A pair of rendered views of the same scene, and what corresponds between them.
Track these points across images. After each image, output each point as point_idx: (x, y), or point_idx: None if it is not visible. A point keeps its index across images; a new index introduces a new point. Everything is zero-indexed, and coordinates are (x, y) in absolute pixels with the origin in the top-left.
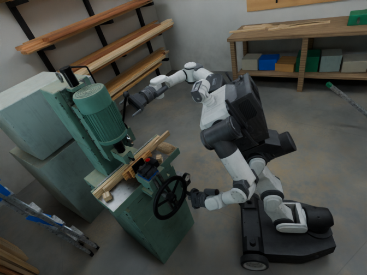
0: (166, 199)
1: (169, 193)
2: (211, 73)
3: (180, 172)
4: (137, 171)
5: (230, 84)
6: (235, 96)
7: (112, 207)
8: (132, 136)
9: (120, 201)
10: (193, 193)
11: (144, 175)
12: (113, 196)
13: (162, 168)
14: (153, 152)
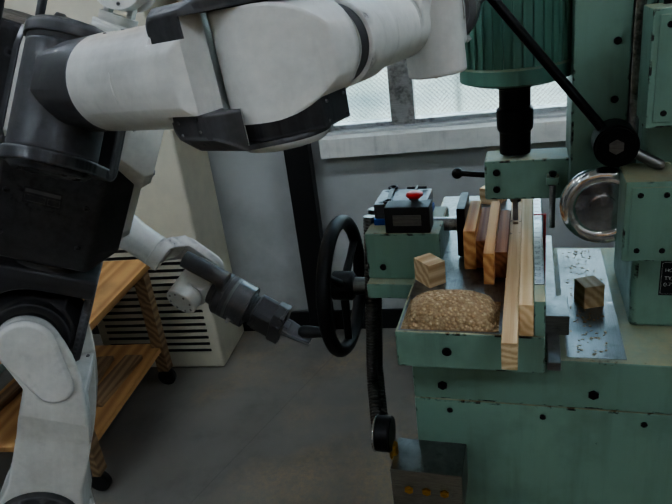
0: (345, 265)
1: (346, 273)
2: (87, 37)
3: (439, 471)
4: (427, 189)
5: (9, 18)
6: (12, 10)
7: (455, 198)
8: (621, 229)
9: (450, 206)
10: (278, 302)
11: (389, 186)
12: (483, 205)
13: (367, 230)
14: (496, 292)
